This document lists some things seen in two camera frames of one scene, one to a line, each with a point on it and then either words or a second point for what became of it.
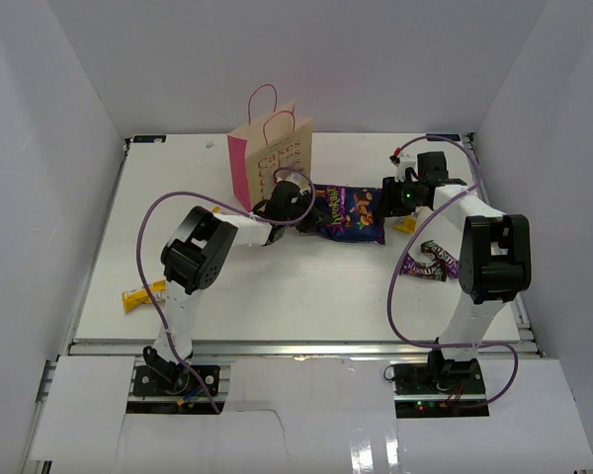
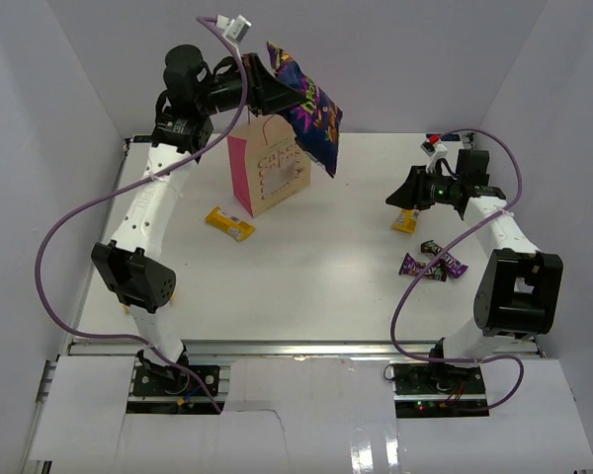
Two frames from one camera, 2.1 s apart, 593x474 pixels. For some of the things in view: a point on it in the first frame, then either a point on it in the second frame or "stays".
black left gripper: (315, 220) → (266, 94)
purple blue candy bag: (357, 212) → (315, 122)
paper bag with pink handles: (270, 143) stays
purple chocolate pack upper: (439, 253) stays
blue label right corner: (452, 136) stays
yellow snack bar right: (406, 224) stays
